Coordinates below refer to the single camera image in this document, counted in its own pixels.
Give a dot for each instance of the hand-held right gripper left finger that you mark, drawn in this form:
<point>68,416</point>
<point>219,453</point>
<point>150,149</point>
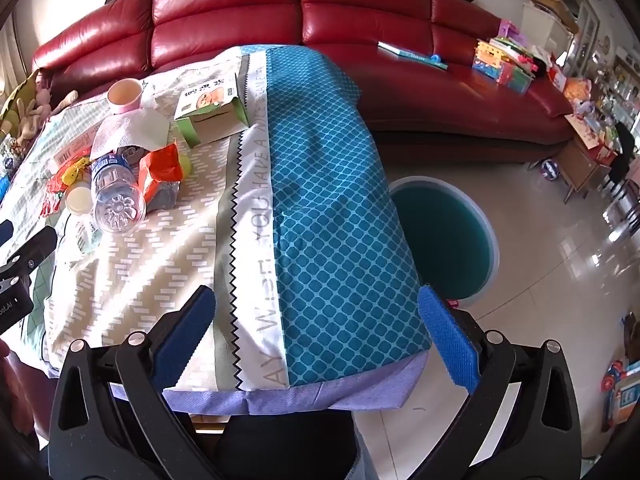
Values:
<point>185,340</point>

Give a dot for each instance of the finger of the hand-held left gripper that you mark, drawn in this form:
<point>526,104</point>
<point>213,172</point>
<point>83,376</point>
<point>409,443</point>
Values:
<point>35,250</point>
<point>5,233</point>

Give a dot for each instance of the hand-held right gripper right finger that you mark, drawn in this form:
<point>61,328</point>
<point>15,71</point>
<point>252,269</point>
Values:
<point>447,335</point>

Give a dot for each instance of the small white cup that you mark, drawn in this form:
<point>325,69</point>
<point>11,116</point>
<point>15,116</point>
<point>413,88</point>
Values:
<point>79,201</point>

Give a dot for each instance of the teal trash bin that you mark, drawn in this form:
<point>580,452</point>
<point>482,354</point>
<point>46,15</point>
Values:
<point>445,240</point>

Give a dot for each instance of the orange red snack wrapper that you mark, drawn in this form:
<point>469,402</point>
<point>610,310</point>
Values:
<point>160,170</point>

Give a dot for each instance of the white tissue paper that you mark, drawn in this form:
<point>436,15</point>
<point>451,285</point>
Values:
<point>130,130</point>

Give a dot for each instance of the small red wrapper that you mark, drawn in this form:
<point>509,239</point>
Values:
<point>50,205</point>

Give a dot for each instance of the yellow snack wrapper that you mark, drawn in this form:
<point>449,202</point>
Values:
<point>70,171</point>

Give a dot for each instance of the clear plastic bottle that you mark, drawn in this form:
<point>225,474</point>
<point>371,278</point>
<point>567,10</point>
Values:
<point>112,190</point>

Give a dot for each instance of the beige stuffed toy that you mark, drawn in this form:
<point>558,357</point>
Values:
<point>35,110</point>

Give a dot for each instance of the green cushion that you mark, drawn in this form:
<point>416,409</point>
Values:
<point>15,105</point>

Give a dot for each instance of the colourful floor boxes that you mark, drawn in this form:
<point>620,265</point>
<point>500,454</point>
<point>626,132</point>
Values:
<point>620,385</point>

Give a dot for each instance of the pink paper cup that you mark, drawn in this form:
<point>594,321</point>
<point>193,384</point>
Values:
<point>124,94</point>

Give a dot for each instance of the patterned teal beige tablecloth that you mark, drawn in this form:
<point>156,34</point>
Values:
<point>325,185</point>

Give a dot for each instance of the small blue white ball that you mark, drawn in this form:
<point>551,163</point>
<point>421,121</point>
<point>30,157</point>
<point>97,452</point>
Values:
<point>548,169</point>

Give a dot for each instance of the wooden side table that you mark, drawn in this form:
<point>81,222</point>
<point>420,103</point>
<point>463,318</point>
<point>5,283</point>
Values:
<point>585,160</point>

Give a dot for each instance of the green cardboard box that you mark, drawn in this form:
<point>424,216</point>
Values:
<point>210,110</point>

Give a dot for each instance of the black chair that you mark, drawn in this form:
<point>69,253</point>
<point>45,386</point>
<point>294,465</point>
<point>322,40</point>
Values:
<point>622,152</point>

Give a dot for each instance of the orange bag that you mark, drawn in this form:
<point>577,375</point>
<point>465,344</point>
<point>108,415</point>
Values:
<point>577,91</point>

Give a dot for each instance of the small blue toy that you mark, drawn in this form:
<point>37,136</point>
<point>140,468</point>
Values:
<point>437,58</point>

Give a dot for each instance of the colourful toy box stack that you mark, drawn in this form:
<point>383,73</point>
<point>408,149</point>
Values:
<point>500,60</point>

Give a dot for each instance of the thin teal book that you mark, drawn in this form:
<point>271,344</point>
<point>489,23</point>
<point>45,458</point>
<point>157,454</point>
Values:
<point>410,54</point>

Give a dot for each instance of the red leather sofa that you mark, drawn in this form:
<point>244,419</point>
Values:
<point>225,10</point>

